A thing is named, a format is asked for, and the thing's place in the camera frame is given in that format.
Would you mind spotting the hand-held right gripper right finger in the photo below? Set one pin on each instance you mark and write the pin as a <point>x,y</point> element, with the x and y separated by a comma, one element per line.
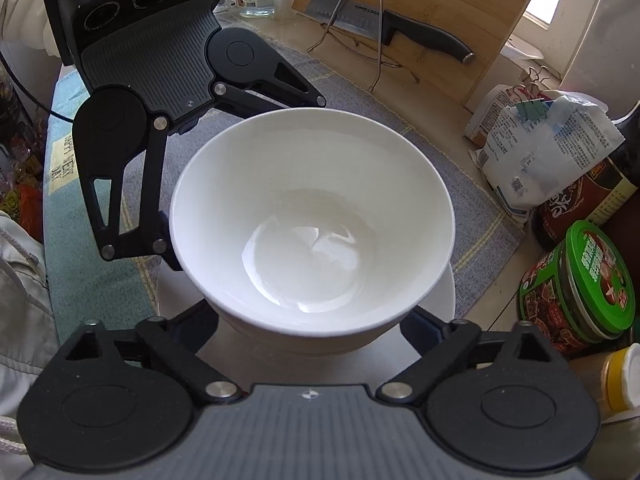
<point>425,332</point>

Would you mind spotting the white bowl pink flowers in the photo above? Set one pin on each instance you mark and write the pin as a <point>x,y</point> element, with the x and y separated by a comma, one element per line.
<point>310,185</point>

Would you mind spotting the spice jar yellow lid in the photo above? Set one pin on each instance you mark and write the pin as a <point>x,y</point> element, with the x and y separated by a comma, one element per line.
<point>622,380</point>

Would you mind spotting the sauce jar green lid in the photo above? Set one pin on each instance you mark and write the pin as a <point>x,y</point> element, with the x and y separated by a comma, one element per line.
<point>575,290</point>

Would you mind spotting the dark soy sauce bottle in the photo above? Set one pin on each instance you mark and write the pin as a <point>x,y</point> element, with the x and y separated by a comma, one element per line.
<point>590,200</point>

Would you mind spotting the grey teal checked cloth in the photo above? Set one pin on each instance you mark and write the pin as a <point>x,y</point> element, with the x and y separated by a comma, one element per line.
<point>480,210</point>

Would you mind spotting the small white red packet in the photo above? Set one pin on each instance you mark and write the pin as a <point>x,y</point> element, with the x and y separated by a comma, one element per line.
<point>490,115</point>

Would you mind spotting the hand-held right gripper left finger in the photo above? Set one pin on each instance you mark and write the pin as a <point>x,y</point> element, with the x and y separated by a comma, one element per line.
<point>187,330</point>

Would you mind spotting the large white printed bag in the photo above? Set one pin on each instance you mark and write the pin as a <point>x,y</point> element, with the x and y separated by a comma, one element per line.
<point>555,155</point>

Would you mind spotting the green binder clip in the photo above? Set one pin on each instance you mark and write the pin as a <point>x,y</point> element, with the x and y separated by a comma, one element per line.
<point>530,111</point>

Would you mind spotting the person's grey jacket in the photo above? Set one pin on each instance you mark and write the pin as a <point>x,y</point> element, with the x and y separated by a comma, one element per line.
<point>25,335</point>

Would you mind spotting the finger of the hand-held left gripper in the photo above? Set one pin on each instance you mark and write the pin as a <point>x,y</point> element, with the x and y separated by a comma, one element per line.
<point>310,101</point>
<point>135,247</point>

